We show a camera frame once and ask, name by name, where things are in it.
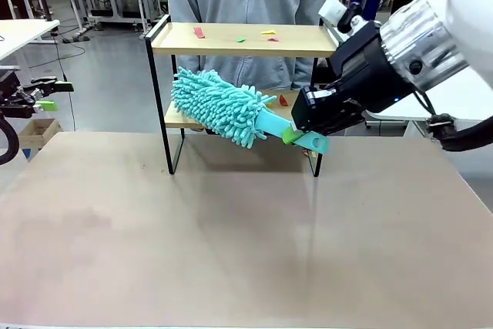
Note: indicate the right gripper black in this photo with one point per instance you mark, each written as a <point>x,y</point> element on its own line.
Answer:
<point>358,67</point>

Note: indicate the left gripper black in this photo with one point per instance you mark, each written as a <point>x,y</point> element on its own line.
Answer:
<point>15,99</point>

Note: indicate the teal chenille duster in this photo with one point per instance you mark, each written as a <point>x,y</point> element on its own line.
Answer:
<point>215,101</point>

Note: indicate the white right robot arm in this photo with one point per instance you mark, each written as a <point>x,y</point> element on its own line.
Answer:
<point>462,17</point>

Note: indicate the cardboard box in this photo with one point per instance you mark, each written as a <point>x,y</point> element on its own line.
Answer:
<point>38,132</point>

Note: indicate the red paper scrap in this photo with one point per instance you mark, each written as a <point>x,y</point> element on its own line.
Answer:
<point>199,32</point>
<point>284,101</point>

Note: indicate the black floor power strip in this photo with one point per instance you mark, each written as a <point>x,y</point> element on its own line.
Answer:
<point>77,39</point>

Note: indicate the small white table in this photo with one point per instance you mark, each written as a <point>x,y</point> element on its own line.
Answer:
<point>23,32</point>

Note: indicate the black office chair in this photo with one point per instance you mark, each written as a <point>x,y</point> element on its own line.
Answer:
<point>321,74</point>

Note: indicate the large white curved table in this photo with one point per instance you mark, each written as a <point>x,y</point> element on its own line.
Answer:
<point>396,115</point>

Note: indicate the green paper scrap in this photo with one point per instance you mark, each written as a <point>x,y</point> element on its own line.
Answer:
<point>240,40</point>

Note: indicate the black frame wooden two-tier shelf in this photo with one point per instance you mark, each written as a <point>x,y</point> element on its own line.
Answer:
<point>239,49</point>

